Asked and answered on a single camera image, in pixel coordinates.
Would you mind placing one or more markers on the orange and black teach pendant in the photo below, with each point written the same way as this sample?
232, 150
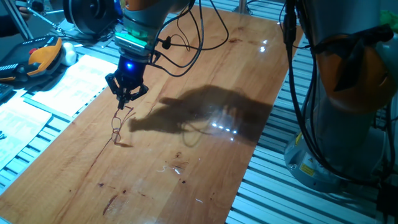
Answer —
40, 59

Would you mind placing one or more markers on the black-framed glasses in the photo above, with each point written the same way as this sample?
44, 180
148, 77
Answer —
2, 135

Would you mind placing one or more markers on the person's hand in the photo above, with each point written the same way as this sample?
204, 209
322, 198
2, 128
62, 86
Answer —
25, 13

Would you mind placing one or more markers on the glossy wooden board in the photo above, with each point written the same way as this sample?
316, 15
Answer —
93, 174

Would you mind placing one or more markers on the aluminium frame post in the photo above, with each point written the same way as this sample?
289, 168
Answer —
242, 4

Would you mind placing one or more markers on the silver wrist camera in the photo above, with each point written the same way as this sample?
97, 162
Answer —
130, 43

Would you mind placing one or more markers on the grey diagonal bar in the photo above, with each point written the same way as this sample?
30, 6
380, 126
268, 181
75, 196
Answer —
17, 21

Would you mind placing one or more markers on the black keyboard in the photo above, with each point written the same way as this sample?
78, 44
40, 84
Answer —
4, 91

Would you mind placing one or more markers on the white computer mouse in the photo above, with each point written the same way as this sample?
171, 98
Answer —
69, 54

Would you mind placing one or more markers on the green cloth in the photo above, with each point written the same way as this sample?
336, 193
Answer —
390, 20

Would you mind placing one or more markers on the white printed paper sheet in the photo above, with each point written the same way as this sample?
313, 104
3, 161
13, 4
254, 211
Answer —
77, 84
21, 124

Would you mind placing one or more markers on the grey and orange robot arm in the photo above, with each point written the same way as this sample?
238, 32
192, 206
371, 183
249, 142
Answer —
339, 130

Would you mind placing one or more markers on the black filament spool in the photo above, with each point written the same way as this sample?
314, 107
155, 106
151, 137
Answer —
90, 15

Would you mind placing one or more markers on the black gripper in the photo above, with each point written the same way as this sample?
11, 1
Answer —
129, 74

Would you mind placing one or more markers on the forearm in dark sleeve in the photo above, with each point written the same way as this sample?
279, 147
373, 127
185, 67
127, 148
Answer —
9, 28

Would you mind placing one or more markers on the red-framed glasses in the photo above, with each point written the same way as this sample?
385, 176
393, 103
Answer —
116, 123

